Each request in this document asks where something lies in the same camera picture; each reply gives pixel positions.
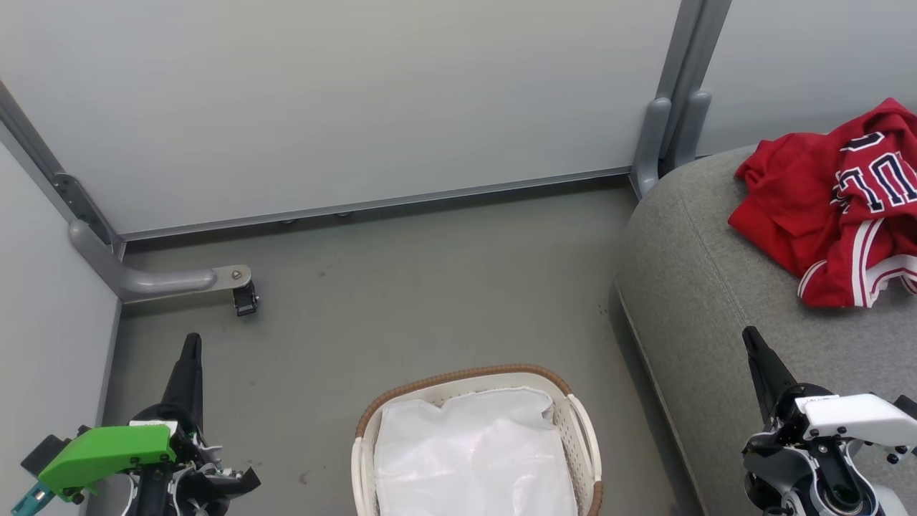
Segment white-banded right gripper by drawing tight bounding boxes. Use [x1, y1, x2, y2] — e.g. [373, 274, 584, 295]
[740, 326, 917, 516]

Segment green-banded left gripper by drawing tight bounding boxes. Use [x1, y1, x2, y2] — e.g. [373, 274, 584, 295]
[37, 332, 263, 516]

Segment plain red shorts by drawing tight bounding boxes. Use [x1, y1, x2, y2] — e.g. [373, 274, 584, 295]
[728, 133, 850, 280]

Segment red printed basketball jersey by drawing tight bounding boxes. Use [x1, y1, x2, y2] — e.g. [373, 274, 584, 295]
[797, 97, 917, 310]

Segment white laundry basket brown rim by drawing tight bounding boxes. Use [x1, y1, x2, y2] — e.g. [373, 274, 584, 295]
[350, 363, 605, 516]

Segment white basket liner bag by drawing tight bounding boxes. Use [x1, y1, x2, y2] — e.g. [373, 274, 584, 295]
[373, 387, 580, 516]

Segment black caster wheel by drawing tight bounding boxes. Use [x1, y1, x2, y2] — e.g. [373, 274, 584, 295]
[233, 280, 260, 317]

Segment grey fabric sofa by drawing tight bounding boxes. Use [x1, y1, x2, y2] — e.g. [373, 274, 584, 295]
[614, 145, 917, 516]

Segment grey partition foot bar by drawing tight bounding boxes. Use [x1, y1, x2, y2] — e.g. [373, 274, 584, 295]
[68, 219, 253, 302]

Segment teal left camera connector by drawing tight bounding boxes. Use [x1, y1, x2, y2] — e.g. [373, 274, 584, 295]
[10, 480, 57, 516]

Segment grey partition bottom rail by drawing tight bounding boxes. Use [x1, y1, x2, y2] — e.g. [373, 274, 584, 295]
[117, 166, 635, 242]

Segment grey partition foot bracket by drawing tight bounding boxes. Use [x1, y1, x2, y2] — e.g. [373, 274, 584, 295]
[630, 97, 674, 199]
[672, 90, 712, 171]

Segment grey slanted partition post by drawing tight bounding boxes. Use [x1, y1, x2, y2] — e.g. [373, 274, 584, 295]
[0, 80, 124, 253]

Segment grey upright partition post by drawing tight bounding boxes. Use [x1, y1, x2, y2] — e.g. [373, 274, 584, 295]
[656, 0, 733, 176]

